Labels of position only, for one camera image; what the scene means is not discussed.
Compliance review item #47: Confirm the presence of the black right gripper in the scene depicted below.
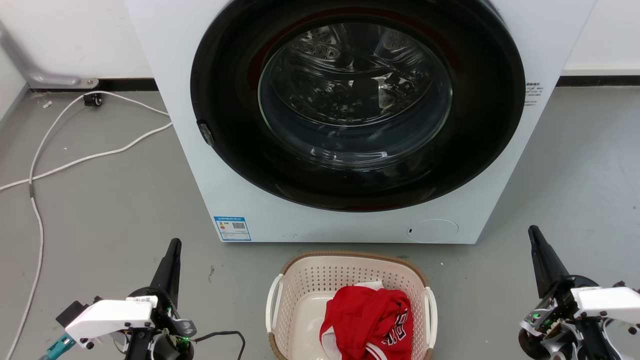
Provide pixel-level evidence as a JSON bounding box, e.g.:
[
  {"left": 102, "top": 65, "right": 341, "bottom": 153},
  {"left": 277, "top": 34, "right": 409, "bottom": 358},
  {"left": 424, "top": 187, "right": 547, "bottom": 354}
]
[{"left": 518, "top": 225, "right": 627, "bottom": 360}]

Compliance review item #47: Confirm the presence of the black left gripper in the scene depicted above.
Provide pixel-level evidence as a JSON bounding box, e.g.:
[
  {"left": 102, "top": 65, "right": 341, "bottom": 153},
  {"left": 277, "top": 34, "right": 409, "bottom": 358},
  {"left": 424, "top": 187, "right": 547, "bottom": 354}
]
[{"left": 124, "top": 238, "right": 197, "bottom": 360}]

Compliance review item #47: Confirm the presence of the cream perforated laundry basket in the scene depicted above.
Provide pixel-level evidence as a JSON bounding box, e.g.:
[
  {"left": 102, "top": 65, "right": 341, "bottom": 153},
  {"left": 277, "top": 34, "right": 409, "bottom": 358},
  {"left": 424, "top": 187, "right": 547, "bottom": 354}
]
[{"left": 265, "top": 251, "right": 439, "bottom": 360}]

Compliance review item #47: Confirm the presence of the blue energy label sticker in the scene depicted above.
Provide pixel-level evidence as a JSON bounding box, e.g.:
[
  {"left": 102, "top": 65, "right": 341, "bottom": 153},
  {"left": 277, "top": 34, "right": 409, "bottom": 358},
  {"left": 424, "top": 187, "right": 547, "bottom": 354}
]
[{"left": 213, "top": 215, "right": 252, "bottom": 242}]

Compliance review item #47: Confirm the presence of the round white filter cover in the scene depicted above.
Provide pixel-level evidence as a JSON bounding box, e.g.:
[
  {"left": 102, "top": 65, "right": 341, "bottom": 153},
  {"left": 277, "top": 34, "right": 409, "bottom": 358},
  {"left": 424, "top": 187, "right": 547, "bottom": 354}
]
[{"left": 406, "top": 218, "right": 460, "bottom": 244}]

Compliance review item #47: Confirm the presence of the black round washer door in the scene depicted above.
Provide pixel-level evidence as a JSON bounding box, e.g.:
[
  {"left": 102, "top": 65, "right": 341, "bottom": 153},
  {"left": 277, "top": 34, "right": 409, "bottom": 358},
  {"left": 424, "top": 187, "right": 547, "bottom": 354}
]
[{"left": 190, "top": 0, "right": 527, "bottom": 213}]

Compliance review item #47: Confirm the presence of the red jersey garment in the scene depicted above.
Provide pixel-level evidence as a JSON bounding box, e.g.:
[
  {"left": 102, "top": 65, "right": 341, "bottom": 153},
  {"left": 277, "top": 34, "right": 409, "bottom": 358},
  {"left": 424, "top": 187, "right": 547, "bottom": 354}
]
[{"left": 319, "top": 286, "right": 415, "bottom": 360}]

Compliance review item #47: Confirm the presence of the white front-load washing machine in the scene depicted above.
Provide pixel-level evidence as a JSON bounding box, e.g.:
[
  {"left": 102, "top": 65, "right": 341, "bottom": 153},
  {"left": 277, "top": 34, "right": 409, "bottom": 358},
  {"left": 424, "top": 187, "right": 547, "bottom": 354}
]
[{"left": 124, "top": 0, "right": 598, "bottom": 245}]

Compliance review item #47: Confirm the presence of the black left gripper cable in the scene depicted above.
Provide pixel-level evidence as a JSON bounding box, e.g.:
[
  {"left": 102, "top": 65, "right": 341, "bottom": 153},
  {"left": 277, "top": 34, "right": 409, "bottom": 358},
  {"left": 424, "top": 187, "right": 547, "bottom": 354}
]
[{"left": 192, "top": 330, "right": 247, "bottom": 360}]

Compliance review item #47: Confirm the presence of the teal cable connector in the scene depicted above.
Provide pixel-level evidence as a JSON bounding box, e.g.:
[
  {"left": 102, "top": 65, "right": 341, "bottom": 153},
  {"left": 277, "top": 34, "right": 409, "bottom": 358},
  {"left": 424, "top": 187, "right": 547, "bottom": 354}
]
[{"left": 41, "top": 333, "right": 77, "bottom": 360}]

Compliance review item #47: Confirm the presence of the thin white floor cord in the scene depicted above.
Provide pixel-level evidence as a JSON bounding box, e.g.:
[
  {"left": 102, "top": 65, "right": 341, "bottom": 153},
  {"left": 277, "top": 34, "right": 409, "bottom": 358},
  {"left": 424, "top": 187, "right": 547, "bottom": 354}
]
[{"left": 4, "top": 90, "right": 171, "bottom": 360}]

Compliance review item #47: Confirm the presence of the grey wall pipe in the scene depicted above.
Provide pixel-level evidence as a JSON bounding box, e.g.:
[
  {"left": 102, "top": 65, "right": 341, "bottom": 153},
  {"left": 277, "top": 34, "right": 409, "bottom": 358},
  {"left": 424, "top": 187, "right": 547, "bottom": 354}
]
[{"left": 0, "top": 20, "right": 100, "bottom": 90}]

